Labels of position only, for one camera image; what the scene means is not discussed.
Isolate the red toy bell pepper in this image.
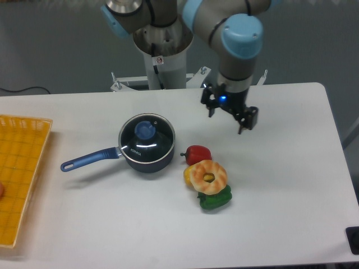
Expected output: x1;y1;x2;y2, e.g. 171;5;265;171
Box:
180;145;212;166

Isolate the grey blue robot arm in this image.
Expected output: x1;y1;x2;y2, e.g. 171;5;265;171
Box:
101;1;275;130

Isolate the toy glazed bagel ring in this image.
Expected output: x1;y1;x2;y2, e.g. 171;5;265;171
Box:
190;160;228;196

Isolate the green toy bell pepper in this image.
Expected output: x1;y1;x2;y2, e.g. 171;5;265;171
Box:
197;185;232;210

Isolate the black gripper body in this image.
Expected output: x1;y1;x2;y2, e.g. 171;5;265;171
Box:
214;83;249;112

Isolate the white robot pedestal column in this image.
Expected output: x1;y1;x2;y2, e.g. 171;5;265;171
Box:
133;15;194;90

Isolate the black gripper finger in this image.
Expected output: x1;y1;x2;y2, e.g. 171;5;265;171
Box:
234;106;259;135
200;84;219;117

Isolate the black cable on floor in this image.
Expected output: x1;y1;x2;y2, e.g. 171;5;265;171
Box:
0;86;52;94

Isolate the white metal base frame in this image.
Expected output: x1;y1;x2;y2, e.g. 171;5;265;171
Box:
110;66;269;92

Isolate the glass lid blue knob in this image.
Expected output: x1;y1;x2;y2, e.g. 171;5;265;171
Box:
118;113;175;164

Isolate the orange plastic basket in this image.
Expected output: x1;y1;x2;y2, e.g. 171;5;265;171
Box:
1;114;53;248

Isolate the black table corner fixture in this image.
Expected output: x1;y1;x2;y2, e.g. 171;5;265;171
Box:
346;226;359;255

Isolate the yellow toy bell pepper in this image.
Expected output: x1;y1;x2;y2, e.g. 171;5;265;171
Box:
183;166;193;187

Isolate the dark blue saucepan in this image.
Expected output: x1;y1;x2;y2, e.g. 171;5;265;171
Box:
61;144;174;173

